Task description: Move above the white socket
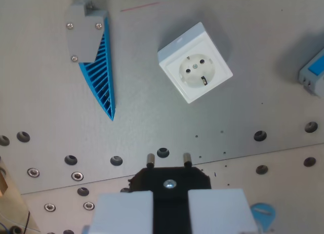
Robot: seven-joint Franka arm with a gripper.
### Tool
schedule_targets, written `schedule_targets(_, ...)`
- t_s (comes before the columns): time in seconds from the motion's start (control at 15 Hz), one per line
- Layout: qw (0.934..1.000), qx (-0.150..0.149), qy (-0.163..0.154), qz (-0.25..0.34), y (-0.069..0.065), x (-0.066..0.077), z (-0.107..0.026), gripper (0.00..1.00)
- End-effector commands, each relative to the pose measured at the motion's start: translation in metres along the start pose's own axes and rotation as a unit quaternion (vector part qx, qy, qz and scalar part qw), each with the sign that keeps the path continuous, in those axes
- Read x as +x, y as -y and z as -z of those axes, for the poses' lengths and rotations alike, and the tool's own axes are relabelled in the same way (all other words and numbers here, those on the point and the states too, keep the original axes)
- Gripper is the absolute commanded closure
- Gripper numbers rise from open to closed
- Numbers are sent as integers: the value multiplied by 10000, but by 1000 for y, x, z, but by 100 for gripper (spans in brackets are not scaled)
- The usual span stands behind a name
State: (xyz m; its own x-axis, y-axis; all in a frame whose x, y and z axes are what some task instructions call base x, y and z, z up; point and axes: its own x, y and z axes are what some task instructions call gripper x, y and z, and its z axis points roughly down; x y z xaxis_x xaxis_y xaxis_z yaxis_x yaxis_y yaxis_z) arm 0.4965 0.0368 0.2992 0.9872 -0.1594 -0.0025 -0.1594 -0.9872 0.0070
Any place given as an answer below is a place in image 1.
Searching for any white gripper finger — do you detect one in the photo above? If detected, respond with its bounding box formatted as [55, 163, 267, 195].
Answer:
[89, 190, 154, 234]
[187, 188, 259, 234]

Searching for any black two-pin power plug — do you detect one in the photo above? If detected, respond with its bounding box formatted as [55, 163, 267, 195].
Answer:
[120, 152, 212, 234]

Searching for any blue round plastic piece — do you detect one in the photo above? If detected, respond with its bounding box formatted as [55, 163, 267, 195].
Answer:
[249, 203, 277, 233]

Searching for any beige wooden block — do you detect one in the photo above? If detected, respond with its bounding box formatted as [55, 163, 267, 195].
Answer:
[0, 157, 41, 234]

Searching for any blue ribbed wedge part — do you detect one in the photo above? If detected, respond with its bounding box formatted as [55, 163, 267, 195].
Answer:
[78, 11, 116, 122]

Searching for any grey box with blue label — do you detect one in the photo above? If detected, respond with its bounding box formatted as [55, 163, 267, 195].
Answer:
[298, 48, 324, 98]

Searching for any thin black cable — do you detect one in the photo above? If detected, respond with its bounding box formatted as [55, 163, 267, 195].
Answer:
[24, 210, 32, 231]

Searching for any white wall socket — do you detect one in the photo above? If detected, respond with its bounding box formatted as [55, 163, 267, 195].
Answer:
[157, 21, 234, 104]

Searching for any grey screwed mounting bracket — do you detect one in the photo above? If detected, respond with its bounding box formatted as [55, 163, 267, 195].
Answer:
[66, 0, 108, 64]

